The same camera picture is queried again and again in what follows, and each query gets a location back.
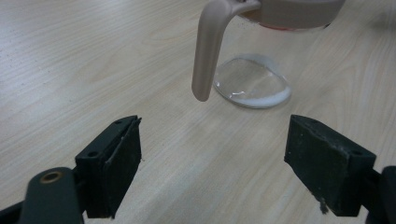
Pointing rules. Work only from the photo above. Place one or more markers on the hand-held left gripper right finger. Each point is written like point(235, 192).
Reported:
point(330, 168)

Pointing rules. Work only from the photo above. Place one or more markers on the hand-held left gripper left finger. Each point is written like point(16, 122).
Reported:
point(109, 168)

